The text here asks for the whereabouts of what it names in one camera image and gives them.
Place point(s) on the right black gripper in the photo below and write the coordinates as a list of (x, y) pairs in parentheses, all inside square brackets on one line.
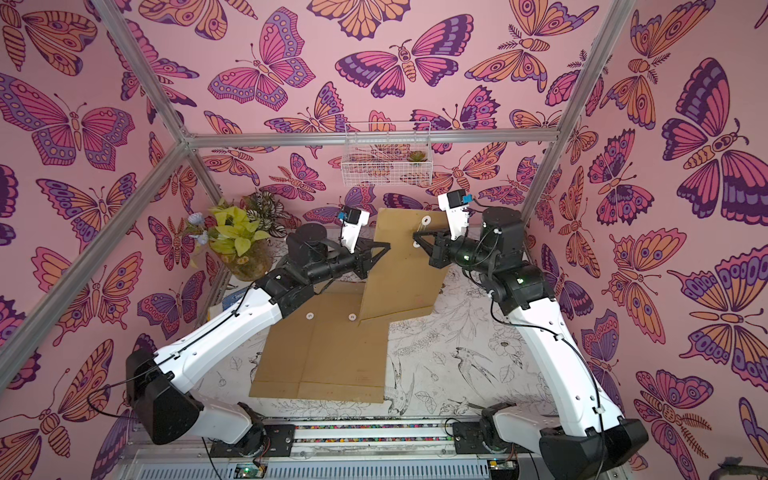
[(447, 246)]

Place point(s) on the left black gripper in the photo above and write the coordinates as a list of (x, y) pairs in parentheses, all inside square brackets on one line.
[(363, 262)]

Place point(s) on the kraft file bag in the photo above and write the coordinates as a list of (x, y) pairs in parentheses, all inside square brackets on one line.
[(346, 357), (402, 285), (280, 374)]

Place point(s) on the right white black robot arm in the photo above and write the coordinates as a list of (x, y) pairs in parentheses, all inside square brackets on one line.
[(591, 436)]

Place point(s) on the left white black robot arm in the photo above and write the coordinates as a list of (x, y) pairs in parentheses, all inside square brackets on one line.
[(160, 385)]

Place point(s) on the small green succulent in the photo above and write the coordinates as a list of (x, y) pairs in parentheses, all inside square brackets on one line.
[(417, 156)]

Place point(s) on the potted plant in glass vase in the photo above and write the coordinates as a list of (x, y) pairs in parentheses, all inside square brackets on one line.
[(238, 233)]

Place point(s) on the blue white work glove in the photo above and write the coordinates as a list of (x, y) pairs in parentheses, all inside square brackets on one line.
[(232, 299)]

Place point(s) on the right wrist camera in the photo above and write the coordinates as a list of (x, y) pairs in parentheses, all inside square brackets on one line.
[(455, 205)]

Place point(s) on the white wire basket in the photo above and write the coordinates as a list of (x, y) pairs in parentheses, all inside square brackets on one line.
[(376, 153)]

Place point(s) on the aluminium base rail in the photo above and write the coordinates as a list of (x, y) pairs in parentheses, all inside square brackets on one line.
[(429, 448)]

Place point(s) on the aluminium frame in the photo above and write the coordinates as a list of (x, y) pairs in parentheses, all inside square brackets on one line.
[(40, 320)]

